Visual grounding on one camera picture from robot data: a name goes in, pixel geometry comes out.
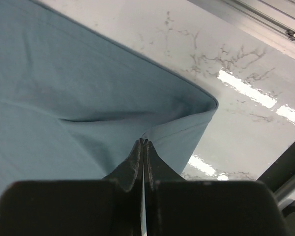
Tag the blue-grey t-shirt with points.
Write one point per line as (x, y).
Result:
(73, 103)

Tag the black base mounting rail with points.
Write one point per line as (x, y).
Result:
(280, 179)

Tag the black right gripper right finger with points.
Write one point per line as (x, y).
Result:
(177, 207)

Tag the aluminium table edge rail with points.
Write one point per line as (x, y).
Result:
(270, 21)

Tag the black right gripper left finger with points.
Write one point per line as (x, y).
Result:
(111, 206)

